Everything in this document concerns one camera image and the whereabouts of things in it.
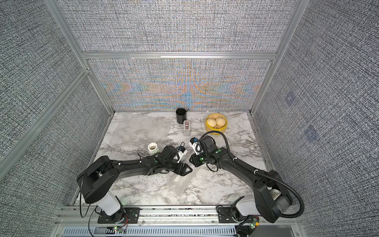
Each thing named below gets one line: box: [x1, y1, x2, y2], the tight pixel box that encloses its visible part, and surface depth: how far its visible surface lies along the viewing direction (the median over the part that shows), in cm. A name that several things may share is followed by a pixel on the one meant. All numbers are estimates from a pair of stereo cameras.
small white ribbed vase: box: [147, 142, 159, 156], surface depth 81 cm
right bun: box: [216, 116, 227, 127], surface depth 108 cm
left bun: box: [206, 118, 217, 127], surface depth 108 cm
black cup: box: [175, 108, 190, 124], surface depth 112 cm
